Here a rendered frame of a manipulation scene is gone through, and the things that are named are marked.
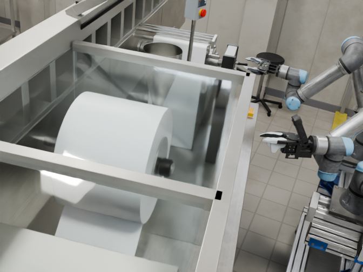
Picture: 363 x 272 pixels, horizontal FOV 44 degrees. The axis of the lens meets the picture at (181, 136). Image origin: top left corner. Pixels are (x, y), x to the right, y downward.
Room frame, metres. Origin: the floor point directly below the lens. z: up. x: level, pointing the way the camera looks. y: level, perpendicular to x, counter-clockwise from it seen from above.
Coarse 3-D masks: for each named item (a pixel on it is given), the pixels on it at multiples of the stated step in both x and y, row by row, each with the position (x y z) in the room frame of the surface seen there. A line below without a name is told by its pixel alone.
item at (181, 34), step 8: (144, 24) 2.00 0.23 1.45; (152, 24) 2.00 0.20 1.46; (152, 32) 1.92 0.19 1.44; (160, 32) 1.91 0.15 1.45; (168, 32) 1.91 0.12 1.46; (176, 32) 1.94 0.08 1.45; (184, 32) 1.94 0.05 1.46; (200, 40) 1.89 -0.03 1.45; (208, 40) 1.88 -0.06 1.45; (216, 40) 1.95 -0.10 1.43
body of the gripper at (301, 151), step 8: (288, 136) 1.50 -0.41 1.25; (296, 136) 1.51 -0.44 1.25; (312, 136) 1.52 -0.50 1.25; (296, 144) 1.48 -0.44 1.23; (304, 144) 1.50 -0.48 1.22; (312, 144) 1.50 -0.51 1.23; (288, 152) 1.48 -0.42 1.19; (296, 152) 1.47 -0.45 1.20; (304, 152) 1.49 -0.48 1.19; (312, 152) 1.49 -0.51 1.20
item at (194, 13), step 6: (186, 0) 1.64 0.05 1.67; (192, 0) 1.63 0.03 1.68; (198, 0) 1.62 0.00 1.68; (204, 0) 1.66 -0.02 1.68; (186, 6) 1.64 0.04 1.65; (192, 6) 1.63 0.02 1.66; (198, 6) 1.63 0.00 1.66; (204, 6) 1.66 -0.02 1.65; (186, 12) 1.64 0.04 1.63; (192, 12) 1.63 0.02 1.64; (198, 12) 1.63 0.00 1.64; (204, 12) 1.64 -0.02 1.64; (192, 18) 1.62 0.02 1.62; (198, 18) 1.64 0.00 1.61
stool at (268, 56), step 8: (256, 56) 4.30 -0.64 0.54; (264, 56) 4.28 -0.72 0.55; (272, 56) 4.31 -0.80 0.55; (280, 56) 4.34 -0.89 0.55; (280, 64) 4.18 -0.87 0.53; (264, 80) 4.27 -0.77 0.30; (264, 88) 4.27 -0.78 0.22; (264, 96) 4.42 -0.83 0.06; (264, 104) 4.18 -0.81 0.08; (280, 104) 4.28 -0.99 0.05
